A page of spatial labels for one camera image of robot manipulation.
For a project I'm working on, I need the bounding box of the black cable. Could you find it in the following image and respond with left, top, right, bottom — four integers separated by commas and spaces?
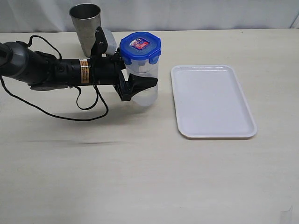
0, 35, 109, 121

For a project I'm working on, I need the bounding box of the stainless steel cup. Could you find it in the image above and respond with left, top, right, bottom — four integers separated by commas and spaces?
69, 3, 101, 57

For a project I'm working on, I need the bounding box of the blue snap-lock lid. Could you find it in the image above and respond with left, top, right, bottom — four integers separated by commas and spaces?
120, 32, 161, 65

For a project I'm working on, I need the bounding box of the clear tall plastic container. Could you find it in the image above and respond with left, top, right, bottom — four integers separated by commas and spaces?
123, 56, 159, 107

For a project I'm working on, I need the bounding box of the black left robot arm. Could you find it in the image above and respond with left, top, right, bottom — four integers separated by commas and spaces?
0, 41, 158, 101

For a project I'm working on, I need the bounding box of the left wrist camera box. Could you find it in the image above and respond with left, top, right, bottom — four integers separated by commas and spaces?
91, 26, 117, 56

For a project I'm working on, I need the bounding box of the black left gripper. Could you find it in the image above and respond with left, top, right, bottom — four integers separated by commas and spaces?
90, 50, 158, 101

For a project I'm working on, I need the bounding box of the white rectangular plastic tray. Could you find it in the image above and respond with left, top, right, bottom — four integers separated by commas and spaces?
171, 65, 257, 140

